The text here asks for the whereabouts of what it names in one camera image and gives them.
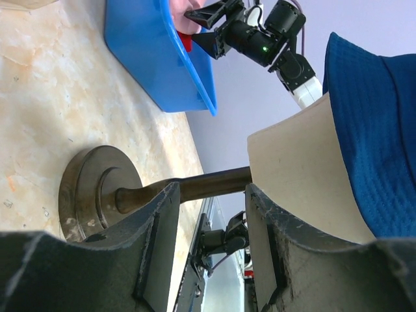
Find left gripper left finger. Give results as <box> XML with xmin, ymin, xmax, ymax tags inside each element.
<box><xmin>1</xmin><ymin>183</ymin><xmax>180</xmax><ymax>311</ymax></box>

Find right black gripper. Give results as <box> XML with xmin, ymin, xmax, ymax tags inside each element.
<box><xmin>184</xmin><ymin>0</ymin><xmax>306</xmax><ymax>67</ymax></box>

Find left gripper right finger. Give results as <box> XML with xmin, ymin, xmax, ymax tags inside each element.
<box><xmin>245</xmin><ymin>184</ymin><xmax>415</xmax><ymax>311</ymax></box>

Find pink hat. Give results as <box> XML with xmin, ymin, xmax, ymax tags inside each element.
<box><xmin>168</xmin><ymin>0</ymin><xmax>209</xmax><ymax>35</ymax></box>

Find blue plastic bin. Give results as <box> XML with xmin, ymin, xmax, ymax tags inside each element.
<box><xmin>104</xmin><ymin>0</ymin><xmax>217</xmax><ymax>115</ymax></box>

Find cream mannequin head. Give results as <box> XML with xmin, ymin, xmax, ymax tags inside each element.
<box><xmin>58</xmin><ymin>94</ymin><xmax>376</xmax><ymax>244</ymax></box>

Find blue hat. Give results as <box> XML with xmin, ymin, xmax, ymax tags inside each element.
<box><xmin>323</xmin><ymin>33</ymin><xmax>415</xmax><ymax>238</ymax></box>

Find red hat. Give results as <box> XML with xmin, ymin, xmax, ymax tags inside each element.
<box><xmin>177</xmin><ymin>31</ymin><xmax>192</xmax><ymax>53</ymax></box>

